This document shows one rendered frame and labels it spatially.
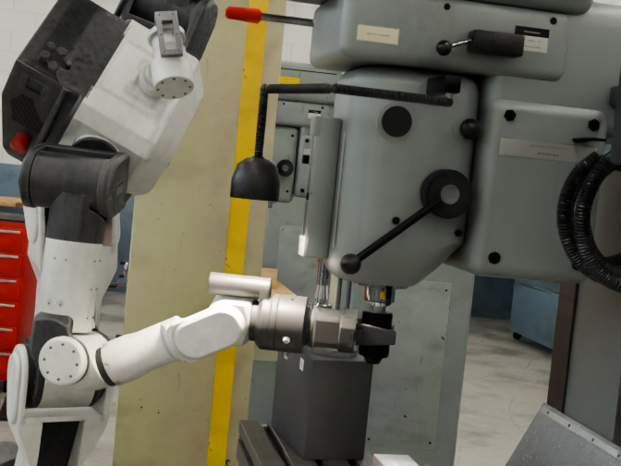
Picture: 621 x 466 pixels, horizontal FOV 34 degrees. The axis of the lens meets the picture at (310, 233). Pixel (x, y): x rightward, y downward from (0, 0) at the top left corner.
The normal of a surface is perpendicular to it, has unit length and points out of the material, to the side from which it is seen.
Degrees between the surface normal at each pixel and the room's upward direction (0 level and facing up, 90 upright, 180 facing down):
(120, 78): 58
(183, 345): 101
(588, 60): 90
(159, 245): 90
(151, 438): 90
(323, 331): 90
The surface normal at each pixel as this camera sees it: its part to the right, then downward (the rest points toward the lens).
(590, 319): -0.98, -0.08
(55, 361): -0.19, -0.01
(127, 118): 0.47, -0.44
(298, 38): 0.19, 0.08
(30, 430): 0.47, 0.24
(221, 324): -0.08, 0.25
